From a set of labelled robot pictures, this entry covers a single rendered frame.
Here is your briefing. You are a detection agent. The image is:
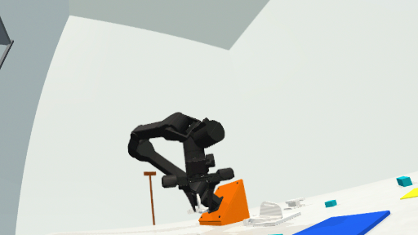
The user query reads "blue flat plate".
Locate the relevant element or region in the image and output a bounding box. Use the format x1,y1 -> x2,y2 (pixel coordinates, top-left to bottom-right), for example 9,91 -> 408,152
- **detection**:
292,211 -> 391,235

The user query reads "small cyan cube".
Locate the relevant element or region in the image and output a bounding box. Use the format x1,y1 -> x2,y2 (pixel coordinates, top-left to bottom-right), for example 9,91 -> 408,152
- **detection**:
325,200 -> 337,208

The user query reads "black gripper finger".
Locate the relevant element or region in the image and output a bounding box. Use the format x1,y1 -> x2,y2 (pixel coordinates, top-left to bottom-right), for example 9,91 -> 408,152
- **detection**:
207,180 -> 220,210
178,185 -> 196,212

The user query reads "small teal block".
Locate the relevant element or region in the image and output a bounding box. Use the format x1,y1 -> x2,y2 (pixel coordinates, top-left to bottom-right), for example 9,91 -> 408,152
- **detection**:
396,176 -> 412,187

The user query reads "white flat plate with holes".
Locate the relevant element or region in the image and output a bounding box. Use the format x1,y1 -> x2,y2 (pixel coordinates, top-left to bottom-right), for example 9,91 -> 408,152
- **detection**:
242,218 -> 254,226

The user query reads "yellow flat rectangular plate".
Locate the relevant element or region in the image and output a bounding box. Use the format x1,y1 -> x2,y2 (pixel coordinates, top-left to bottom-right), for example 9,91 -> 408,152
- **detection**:
400,188 -> 418,199

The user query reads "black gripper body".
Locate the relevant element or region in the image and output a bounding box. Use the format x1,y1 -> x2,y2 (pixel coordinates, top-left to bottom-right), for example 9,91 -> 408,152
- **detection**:
162,151 -> 234,188

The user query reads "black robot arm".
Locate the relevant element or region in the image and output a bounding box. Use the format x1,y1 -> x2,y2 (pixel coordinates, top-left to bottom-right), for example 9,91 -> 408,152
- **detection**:
127,112 -> 225,207

